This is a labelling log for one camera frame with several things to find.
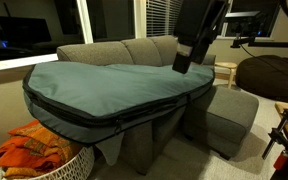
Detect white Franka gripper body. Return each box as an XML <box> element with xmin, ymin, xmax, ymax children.
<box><xmin>175</xmin><ymin>0</ymin><xmax>230</xmax><ymax>66</ymax></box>

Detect black zip pull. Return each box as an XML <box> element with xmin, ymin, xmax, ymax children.
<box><xmin>113</xmin><ymin>116</ymin><xmax>124</xmax><ymax>135</ymax></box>

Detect large green zip bag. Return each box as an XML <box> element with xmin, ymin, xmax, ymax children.
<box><xmin>22</xmin><ymin>60</ymin><xmax>216</xmax><ymax>147</ymax></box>

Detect white window blinds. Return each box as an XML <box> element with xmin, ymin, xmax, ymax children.
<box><xmin>145</xmin><ymin>0</ymin><xmax>185</xmax><ymax>38</ymax></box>

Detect grey fabric sofa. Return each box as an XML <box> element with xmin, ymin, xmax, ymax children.
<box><xmin>56</xmin><ymin>34</ymin><xmax>260</xmax><ymax>176</ymax></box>

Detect small wooden stool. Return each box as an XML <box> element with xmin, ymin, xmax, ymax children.
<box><xmin>214</xmin><ymin>61</ymin><xmax>239</xmax><ymax>90</ymax></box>

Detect dark brown bean bag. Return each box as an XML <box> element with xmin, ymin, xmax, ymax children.
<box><xmin>234</xmin><ymin>54</ymin><xmax>288</xmax><ymax>106</ymax></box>

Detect grey hanging cloth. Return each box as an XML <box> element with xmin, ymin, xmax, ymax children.
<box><xmin>94</xmin><ymin>132</ymin><xmax>126</xmax><ymax>167</ymax></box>

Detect black metal clamp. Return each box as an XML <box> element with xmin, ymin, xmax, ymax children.
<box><xmin>261</xmin><ymin>109</ymin><xmax>288</xmax><ymax>161</ymax></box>

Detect orange patterned blanket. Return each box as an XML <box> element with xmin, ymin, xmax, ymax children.
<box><xmin>0</xmin><ymin>119</ymin><xmax>84</xmax><ymax>179</ymax></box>

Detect black camera on mount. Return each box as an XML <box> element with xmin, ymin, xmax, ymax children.
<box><xmin>224</xmin><ymin>10</ymin><xmax>266</xmax><ymax>38</ymax></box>

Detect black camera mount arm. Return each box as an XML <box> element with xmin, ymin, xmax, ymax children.
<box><xmin>230</xmin><ymin>35</ymin><xmax>288</xmax><ymax>50</ymax></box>

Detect white window frame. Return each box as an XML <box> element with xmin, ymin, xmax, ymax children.
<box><xmin>0</xmin><ymin>0</ymin><xmax>233</xmax><ymax>75</ymax></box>

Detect red clamp handle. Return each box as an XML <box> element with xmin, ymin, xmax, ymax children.
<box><xmin>272</xmin><ymin>149</ymin><xmax>288</xmax><ymax>172</ymax></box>

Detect white wire basket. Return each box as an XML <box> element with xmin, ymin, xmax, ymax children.
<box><xmin>0</xmin><ymin>145</ymin><xmax>96</xmax><ymax>180</ymax></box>

